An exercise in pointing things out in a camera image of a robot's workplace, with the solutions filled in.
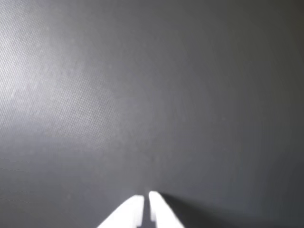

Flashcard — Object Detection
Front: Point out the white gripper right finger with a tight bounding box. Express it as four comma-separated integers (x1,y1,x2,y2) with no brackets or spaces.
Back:
148,190,186,228

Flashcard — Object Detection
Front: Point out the dark grey table mat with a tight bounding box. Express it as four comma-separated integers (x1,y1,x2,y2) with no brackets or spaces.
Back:
0,0,304,228

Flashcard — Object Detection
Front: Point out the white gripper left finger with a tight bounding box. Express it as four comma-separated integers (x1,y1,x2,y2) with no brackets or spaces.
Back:
95,194,145,228

